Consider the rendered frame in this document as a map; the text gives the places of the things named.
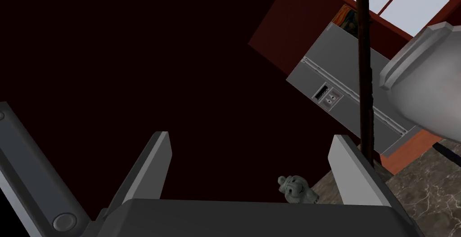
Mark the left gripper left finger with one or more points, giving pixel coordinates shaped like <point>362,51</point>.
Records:
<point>151,172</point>

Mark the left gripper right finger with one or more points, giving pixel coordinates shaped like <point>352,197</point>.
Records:
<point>354,179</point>

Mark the small grey figurine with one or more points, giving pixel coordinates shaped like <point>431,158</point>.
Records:
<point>296,189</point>

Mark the dark brown pole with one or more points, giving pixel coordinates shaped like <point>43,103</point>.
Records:
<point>364,68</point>

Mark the grey refrigerator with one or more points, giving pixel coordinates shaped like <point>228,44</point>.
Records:
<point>335,68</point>

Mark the pale grey rounded shape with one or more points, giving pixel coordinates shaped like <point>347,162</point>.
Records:
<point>428,86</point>

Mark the orange picture on wall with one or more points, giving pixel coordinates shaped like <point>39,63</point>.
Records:
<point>346,20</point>

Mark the window with red frame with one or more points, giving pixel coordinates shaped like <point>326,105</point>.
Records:
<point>407,6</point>

